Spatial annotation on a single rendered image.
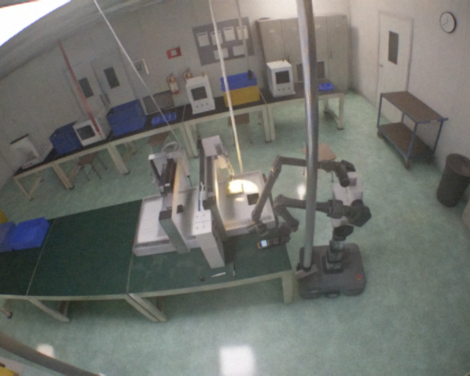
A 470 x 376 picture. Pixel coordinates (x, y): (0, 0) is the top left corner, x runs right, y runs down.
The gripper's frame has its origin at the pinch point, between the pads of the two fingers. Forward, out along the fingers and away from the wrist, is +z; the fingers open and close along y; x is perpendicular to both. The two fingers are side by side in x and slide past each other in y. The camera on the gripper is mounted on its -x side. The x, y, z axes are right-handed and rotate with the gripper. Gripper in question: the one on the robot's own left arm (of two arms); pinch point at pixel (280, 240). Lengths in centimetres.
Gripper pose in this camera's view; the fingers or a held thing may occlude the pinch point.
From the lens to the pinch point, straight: 219.9
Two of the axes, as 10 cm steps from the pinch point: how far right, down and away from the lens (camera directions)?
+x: 9.4, 1.9, 2.9
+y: 1.0, 6.6, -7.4
